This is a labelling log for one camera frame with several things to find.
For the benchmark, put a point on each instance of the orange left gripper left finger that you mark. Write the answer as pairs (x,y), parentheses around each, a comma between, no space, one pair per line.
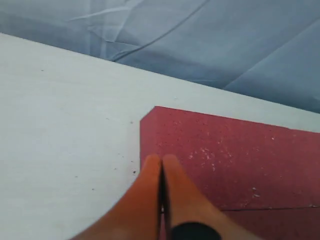
(136,216)

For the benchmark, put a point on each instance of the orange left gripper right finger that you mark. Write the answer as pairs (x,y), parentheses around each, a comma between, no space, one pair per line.
(189,214)

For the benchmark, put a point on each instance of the red brick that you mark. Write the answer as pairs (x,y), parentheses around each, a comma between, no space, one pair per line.
(238,164)

